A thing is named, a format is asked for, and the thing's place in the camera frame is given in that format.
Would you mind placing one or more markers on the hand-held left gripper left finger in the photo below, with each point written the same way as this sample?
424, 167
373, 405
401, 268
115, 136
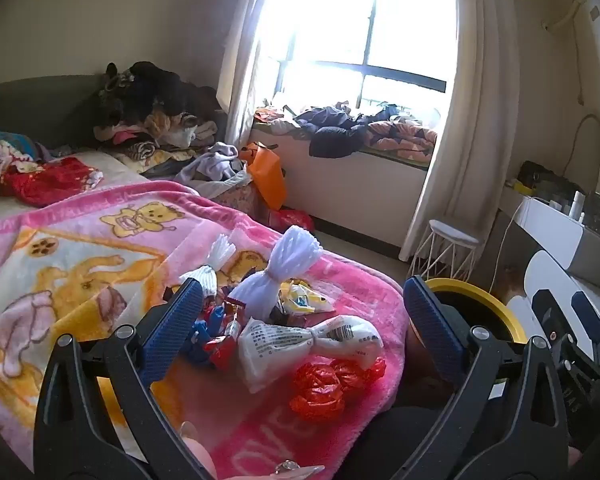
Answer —
172, 332

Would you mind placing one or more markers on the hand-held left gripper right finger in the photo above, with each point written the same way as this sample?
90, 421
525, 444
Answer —
430, 330

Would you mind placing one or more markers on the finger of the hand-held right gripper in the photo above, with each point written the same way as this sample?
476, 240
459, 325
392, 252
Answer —
547, 310
590, 320

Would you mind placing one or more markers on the blue snack wrapper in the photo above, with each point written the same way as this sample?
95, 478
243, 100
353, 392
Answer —
202, 340

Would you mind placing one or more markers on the red snack packet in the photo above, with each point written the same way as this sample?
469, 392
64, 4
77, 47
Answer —
221, 349

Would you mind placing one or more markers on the yellow rimmed bin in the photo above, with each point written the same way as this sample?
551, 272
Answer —
480, 292

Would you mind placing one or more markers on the small white pleated plastic bundle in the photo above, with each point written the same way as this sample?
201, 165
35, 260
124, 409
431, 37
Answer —
220, 255

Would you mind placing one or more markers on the large white pleated plastic bundle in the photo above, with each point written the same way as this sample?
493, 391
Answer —
267, 285

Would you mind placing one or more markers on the white printed plastic bag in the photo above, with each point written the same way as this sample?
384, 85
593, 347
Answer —
280, 345

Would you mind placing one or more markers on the red plastic bag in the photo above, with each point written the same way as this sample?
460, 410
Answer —
325, 385

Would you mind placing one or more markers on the yellow white blue-label packet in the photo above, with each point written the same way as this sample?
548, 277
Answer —
305, 305

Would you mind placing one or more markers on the person's left hand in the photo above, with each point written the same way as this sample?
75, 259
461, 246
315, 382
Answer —
200, 455

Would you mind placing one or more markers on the white scalloped dresser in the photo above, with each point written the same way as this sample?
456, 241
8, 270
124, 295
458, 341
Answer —
545, 270

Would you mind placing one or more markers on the white vanity table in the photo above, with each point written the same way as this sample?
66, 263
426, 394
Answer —
550, 230

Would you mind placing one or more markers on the white bottle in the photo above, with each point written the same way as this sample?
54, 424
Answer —
576, 205

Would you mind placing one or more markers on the pink bear printed blanket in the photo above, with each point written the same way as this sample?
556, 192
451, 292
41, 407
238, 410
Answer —
80, 260

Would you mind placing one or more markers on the black bag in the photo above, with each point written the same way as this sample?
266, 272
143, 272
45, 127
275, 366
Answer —
545, 180

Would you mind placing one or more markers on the floral fabric basket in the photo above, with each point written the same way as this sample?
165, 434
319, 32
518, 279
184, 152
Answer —
240, 197

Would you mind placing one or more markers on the white window seat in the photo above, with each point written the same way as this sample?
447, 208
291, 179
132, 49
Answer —
355, 195

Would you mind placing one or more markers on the red shopping bag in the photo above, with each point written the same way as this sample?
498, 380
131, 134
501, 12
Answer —
292, 220

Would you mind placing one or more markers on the grey garment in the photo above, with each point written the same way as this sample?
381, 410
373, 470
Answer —
210, 165

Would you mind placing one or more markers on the orange bag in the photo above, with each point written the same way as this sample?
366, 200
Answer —
270, 180

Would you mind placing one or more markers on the orange patterned quilt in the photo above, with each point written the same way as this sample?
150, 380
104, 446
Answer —
405, 140

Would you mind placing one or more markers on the red cloth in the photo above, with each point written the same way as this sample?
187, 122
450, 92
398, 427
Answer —
45, 180

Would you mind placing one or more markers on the dark puffer jacket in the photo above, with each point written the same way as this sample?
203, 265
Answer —
335, 140

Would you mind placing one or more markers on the cream curtain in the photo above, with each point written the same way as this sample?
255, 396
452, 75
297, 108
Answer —
475, 110
242, 60

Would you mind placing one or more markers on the beige bed mattress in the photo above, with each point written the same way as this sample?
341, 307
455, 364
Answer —
0, 207

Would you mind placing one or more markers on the pile of dark clothes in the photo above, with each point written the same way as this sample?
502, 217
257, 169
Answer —
145, 100

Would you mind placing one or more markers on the red orange garment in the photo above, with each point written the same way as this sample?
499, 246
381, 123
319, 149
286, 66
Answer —
272, 117

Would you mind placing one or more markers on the colourful printed garment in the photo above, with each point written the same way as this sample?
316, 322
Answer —
5, 150

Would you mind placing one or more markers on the grey headboard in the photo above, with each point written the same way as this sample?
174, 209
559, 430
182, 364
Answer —
40, 105

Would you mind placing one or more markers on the dark framed window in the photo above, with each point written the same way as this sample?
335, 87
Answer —
405, 25

